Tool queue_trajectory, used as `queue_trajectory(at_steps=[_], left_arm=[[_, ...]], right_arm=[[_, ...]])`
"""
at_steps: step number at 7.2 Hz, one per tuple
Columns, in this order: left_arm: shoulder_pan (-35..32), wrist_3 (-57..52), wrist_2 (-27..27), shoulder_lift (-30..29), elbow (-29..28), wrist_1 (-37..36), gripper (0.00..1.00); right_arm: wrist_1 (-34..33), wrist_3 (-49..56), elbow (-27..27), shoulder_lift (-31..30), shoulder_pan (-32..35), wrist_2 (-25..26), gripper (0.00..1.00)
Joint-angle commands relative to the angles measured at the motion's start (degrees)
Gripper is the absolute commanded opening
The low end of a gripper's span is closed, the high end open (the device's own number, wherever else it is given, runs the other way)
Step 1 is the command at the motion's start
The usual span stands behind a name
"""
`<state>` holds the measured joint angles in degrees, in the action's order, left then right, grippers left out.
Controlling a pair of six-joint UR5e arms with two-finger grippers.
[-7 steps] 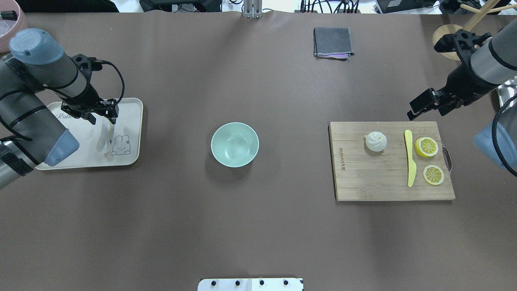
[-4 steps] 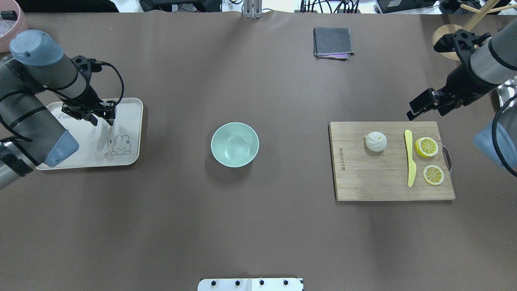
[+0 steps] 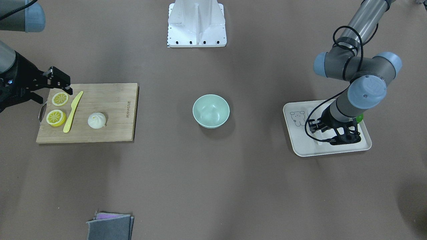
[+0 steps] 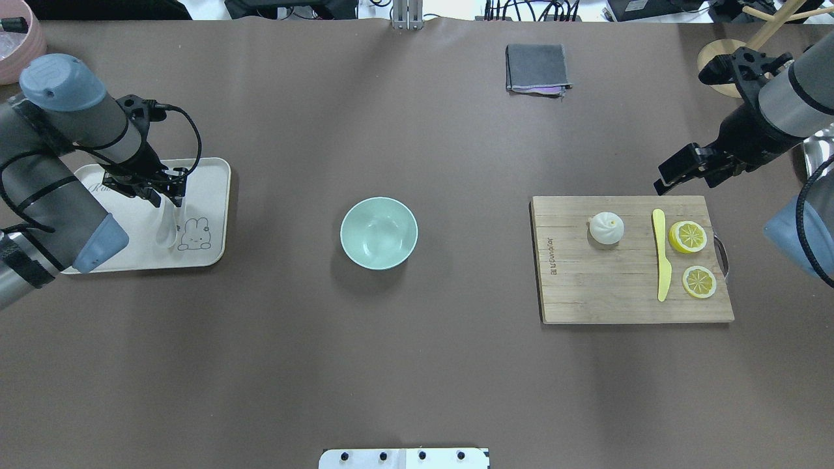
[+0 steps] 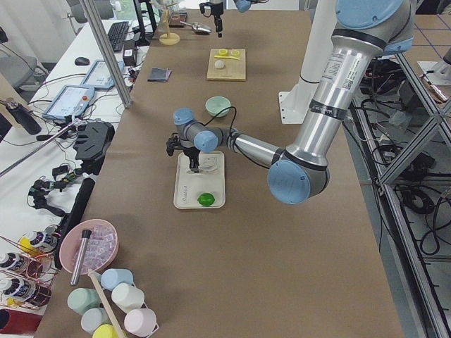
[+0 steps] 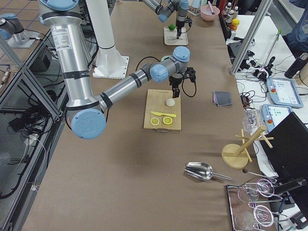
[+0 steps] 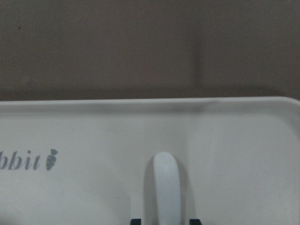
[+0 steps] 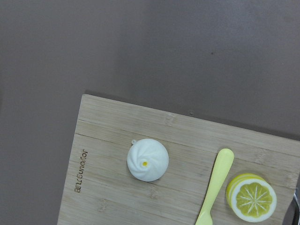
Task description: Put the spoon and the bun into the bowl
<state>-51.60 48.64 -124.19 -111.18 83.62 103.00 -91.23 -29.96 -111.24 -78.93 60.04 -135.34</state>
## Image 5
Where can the beige rabbit tray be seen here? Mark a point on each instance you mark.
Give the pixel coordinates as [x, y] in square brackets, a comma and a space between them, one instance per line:
[210, 178]

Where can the wooden mug tree stand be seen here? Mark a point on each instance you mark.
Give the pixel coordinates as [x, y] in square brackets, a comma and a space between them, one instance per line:
[167, 37]

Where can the yellow plastic knife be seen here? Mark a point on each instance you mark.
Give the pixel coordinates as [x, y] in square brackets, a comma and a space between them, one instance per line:
[227, 57]

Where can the far teach pendant tablet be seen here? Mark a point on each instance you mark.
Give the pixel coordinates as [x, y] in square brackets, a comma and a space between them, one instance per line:
[98, 76]

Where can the black keyboard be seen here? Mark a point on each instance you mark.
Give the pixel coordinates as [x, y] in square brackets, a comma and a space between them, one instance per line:
[116, 35]

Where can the green cup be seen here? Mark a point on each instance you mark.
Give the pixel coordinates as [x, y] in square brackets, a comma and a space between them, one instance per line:
[81, 300]

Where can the bamboo cutting board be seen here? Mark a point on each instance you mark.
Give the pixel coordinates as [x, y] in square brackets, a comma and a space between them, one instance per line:
[233, 71]

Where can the green lime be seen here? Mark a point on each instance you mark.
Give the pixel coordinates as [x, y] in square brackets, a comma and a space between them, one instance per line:
[206, 199]

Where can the white cup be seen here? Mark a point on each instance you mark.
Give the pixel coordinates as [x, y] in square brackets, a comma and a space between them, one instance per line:
[127, 297]

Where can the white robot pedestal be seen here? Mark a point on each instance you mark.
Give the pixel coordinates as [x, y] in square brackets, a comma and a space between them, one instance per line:
[294, 104]

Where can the pink bowl with ice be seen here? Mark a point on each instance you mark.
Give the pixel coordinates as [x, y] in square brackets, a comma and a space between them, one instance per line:
[102, 246]

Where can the pink cup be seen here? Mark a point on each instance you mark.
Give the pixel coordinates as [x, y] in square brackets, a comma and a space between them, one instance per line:
[140, 322]

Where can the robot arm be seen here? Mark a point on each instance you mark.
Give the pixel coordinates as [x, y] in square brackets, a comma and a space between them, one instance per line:
[241, 6]
[363, 30]

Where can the yellow cup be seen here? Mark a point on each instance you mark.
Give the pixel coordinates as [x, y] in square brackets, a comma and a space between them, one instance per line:
[105, 331]

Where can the dark tray at edge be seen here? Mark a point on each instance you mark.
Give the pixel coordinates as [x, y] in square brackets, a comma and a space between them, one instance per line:
[177, 19]

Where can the copper wire bottle rack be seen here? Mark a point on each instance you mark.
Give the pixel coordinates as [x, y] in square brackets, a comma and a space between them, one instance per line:
[28, 270]

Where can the near teach pendant tablet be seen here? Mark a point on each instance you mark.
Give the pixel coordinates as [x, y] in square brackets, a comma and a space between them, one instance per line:
[71, 101]

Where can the blue cup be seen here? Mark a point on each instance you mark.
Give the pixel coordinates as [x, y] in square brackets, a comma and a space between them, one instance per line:
[112, 277]

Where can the teach pendant tablet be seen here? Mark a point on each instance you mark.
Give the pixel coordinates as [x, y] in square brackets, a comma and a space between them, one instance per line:
[71, 101]
[98, 76]

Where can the mint green bowl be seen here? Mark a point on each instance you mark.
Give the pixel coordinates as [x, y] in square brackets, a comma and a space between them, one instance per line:
[218, 106]

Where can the aluminium frame post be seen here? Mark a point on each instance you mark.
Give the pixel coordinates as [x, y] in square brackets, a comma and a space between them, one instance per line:
[100, 35]

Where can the black computer mouse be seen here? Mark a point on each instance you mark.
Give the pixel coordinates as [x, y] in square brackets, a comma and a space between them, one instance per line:
[81, 61]

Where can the metal scoop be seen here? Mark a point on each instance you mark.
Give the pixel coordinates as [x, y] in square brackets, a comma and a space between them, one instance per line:
[198, 28]

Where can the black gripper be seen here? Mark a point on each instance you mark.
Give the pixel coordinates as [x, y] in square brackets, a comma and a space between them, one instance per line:
[190, 152]
[216, 13]

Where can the grey cup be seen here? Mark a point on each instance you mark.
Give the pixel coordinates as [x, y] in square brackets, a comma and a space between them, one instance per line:
[93, 318]

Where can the grey folded cloth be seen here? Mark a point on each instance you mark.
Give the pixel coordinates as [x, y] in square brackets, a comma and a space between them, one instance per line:
[159, 75]

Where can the black water bottle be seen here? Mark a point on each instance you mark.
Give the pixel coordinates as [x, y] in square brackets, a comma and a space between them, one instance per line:
[22, 116]

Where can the white steamed bun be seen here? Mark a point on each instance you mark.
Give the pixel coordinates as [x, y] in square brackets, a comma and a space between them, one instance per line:
[219, 64]

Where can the black steel tube tool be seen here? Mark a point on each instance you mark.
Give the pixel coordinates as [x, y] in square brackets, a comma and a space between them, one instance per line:
[86, 234]

